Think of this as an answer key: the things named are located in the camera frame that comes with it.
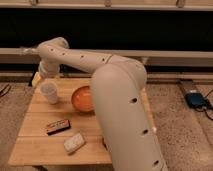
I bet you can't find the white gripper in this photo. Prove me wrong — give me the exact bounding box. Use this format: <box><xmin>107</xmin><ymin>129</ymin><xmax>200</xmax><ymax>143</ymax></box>
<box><xmin>38</xmin><ymin>61</ymin><xmax>60</xmax><ymax>79</ymax></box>

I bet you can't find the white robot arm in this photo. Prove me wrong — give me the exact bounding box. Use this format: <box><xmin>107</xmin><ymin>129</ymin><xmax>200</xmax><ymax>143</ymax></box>
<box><xmin>37</xmin><ymin>37</ymin><xmax>168</xmax><ymax>171</ymax></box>

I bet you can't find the orange bowl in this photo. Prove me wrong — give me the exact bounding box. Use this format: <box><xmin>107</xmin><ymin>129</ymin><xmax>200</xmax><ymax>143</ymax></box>
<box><xmin>71</xmin><ymin>86</ymin><xmax>94</xmax><ymax>112</ymax></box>

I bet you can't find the wooden table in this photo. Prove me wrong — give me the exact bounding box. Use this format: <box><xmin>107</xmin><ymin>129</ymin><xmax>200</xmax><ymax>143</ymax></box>
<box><xmin>8</xmin><ymin>77</ymin><xmax>158</xmax><ymax>168</ymax></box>

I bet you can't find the blue box device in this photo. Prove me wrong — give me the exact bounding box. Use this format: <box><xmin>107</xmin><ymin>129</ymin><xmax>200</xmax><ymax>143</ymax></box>
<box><xmin>185</xmin><ymin>93</ymin><xmax>208</xmax><ymax>108</ymax></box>

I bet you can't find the black cable on floor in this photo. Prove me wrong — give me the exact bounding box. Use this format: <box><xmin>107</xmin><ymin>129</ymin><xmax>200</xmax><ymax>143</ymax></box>
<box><xmin>196</xmin><ymin>88</ymin><xmax>213</xmax><ymax>122</ymax></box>

